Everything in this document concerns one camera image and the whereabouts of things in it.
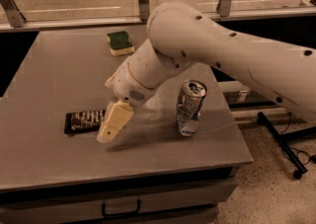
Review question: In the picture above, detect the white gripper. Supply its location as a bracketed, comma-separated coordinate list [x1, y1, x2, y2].
[97, 59, 156, 143]

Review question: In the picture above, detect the dark chocolate rxbar wrapper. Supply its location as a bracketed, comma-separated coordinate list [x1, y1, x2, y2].
[64, 110, 106, 135]

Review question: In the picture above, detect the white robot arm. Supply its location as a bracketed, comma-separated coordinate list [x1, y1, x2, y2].
[97, 2, 316, 143]

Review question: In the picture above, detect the green and yellow sponge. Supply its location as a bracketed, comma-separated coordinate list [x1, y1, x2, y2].
[107, 31, 134, 56]

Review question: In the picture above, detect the crushed silver drink can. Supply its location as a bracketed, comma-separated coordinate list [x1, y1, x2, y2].
[176, 80, 207, 137]

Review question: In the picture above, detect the grey side shelf ledge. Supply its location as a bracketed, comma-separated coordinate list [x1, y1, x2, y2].
[218, 81, 251, 105]

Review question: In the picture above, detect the grey cabinet drawer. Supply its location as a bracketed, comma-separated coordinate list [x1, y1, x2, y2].
[1, 178, 237, 224]

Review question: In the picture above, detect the black wheeled stand leg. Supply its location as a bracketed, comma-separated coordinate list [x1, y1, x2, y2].
[257, 112, 316, 180]

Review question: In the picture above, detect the black drawer handle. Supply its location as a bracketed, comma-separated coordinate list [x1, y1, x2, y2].
[101, 199, 141, 219]

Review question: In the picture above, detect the left metal glass bracket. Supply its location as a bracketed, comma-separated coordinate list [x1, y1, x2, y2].
[0, 0, 26, 28]

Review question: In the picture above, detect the black floor cable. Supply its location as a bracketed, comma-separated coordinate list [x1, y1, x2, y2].
[279, 112, 316, 167]

